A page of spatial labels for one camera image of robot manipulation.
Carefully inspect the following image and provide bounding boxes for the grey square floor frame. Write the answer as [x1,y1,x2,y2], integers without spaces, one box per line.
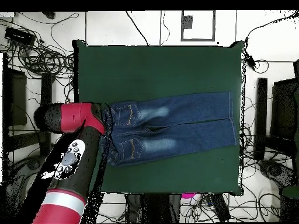
[180,10,216,42]

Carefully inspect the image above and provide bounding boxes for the green round object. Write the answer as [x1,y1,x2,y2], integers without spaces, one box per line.
[281,185,299,199]

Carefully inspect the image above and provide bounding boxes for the black upright bar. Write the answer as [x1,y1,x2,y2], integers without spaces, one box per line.
[254,77,268,162]

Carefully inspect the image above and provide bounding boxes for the pink object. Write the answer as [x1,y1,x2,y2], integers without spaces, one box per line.
[180,192,198,200]

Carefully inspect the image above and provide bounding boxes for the black stand leg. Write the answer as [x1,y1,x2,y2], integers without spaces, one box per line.
[258,159,298,187]
[4,155,46,211]

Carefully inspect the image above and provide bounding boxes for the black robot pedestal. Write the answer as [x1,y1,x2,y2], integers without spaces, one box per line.
[126,193,181,223]

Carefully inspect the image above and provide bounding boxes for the long black cable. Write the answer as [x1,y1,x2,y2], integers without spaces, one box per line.
[126,10,150,46]

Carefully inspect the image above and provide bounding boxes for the black power strip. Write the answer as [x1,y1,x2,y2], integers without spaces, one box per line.
[210,193,231,222]

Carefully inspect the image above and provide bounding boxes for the black metal stand frame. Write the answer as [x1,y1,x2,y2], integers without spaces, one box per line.
[2,52,53,162]

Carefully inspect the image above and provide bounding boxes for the blue denim jeans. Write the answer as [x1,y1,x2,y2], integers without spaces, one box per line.
[102,91,238,167]

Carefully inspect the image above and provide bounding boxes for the black cable bundle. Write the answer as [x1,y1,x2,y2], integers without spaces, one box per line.
[239,93,281,222]

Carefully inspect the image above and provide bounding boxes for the black electronics box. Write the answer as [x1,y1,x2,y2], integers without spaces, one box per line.
[4,26,36,47]

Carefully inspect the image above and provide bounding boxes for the small grey square plate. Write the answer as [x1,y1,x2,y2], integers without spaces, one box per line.
[182,15,194,29]

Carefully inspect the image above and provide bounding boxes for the black power adapter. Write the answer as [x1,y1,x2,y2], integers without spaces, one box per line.
[247,54,256,71]

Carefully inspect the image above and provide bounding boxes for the dark green table cloth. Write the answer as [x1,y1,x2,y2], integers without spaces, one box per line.
[72,38,245,197]

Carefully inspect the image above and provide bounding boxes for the black panel stand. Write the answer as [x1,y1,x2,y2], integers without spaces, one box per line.
[270,59,299,159]

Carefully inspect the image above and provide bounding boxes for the black cable tangle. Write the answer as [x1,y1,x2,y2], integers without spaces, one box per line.
[0,17,75,80]

